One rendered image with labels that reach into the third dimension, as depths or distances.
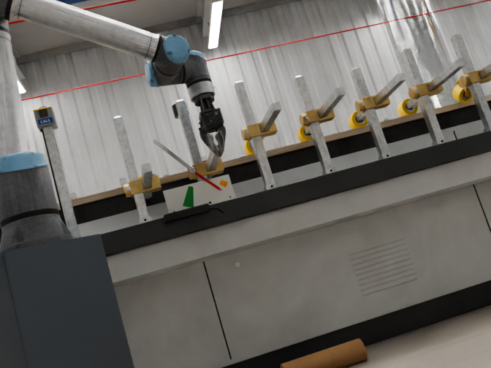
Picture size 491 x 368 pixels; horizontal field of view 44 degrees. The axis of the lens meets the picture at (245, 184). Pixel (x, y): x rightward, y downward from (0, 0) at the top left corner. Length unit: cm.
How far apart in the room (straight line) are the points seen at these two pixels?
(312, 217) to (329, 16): 876
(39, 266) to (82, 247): 12
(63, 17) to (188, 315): 122
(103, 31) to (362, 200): 119
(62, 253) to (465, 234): 184
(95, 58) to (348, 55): 423
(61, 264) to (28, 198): 20
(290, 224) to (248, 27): 846
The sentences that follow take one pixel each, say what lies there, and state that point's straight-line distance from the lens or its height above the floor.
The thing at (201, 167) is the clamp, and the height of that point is 85.
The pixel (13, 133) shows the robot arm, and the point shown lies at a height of 98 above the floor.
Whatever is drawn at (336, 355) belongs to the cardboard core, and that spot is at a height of 5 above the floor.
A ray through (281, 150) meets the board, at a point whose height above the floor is 88.
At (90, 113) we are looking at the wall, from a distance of 1009.
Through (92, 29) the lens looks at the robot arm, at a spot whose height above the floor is 123.
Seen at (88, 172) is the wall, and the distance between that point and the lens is 983.
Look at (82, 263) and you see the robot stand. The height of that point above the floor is 53.
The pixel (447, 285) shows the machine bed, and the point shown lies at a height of 13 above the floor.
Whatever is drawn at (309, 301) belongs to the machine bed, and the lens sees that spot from 256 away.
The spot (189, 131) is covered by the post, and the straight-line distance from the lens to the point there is 238.
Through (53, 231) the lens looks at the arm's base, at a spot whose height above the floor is 63.
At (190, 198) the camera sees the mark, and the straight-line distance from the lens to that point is 230.
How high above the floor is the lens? 34
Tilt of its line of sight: 10 degrees up
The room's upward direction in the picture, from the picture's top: 17 degrees counter-clockwise
